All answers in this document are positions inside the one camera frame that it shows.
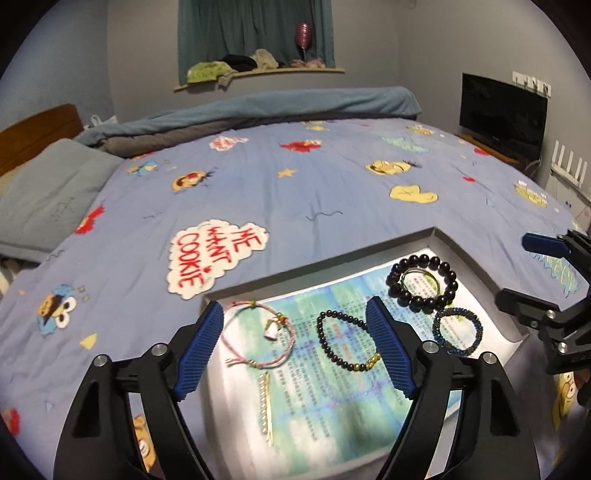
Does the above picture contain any teal curtain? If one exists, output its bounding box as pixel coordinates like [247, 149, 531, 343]
[178, 0, 335, 86]

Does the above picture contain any black television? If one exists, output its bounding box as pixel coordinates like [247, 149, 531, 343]
[458, 72, 549, 162]

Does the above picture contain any wall hook rack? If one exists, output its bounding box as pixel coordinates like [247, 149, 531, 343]
[512, 71, 553, 97]

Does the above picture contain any window sill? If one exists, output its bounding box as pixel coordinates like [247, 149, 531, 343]
[174, 67, 346, 92]

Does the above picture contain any grey folded blanket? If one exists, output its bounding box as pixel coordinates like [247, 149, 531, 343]
[102, 111, 416, 160]

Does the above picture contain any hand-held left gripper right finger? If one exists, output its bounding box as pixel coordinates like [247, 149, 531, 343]
[365, 295, 541, 480]

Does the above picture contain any wooden television stand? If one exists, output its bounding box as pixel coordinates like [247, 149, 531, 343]
[455, 133, 533, 172]

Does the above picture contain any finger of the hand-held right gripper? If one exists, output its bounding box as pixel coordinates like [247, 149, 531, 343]
[522, 228, 591, 266]
[495, 287, 583, 343]

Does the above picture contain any grey shallow cardboard box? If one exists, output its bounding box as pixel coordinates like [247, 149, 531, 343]
[202, 226, 527, 480]

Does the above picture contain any grey blue pillow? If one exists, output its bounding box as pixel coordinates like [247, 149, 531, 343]
[0, 138, 123, 254]

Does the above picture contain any large black bead bracelet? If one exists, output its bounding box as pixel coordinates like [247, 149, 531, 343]
[385, 253, 459, 309]

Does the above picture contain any beige cloth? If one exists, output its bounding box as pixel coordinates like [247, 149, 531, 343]
[252, 48, 287, 70]

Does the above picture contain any pink balloon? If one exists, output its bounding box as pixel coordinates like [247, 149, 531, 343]
[295, 22, 313, 61]

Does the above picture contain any pink cord bracelet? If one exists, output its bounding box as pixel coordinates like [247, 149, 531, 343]
[219, 300, 296, 370]

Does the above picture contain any blue green printed paper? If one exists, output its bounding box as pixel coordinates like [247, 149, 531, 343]
[221, 271, 468, 464]

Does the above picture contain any wooden headboard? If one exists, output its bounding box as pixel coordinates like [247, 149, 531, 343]
[0, 104, 84, 178]

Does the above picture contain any blue folded quilt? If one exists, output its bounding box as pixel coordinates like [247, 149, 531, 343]
[74, 85, 422, 149]

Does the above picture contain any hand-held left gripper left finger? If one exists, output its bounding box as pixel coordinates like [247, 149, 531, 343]
[53, 300, 226, 480]

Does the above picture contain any dark small bead bracelet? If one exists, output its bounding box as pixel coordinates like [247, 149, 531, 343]
[316, 310, 384, 374]

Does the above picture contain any pearl hair clip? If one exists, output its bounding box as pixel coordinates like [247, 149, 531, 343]
[256, 373, 276, 446]

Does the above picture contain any blue beaded bracelet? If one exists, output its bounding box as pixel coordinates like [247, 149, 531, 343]
[431, 307, 485, 357]

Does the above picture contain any green cloth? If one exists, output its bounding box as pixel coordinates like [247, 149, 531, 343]
[186, 60, 237, 85]

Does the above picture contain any white router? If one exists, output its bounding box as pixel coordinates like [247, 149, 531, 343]
[550, 141, 591, 188]

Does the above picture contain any green thin bangle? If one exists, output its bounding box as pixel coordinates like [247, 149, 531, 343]
[399, 267, 440, 297]

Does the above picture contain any black cloth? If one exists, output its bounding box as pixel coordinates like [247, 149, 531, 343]
[223, 54, 259, 73]

